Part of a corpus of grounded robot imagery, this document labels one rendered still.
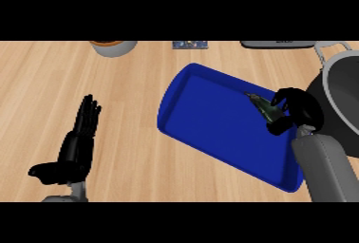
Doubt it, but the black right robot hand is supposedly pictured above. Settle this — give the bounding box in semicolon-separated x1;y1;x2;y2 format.
264;87;324;137

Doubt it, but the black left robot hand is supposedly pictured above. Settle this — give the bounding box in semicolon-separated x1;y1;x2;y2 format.
26;94;103;186

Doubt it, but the dark green eggplant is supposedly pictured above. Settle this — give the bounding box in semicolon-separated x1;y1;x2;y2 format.
242;91;287;125

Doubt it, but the grey metal pot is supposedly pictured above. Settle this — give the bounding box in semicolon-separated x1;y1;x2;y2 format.
304;41;359;159

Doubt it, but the blue tray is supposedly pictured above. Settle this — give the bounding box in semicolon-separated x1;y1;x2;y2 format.
154;62;305;194

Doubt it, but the dark grey flat appliance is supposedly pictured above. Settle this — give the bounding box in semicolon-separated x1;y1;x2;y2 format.
239;40;317;49

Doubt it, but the white cup with brown top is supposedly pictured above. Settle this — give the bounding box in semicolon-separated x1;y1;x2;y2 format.
88;40;138;59

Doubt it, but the small dark blue box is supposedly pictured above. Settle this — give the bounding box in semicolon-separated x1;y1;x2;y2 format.
171;40;209;50

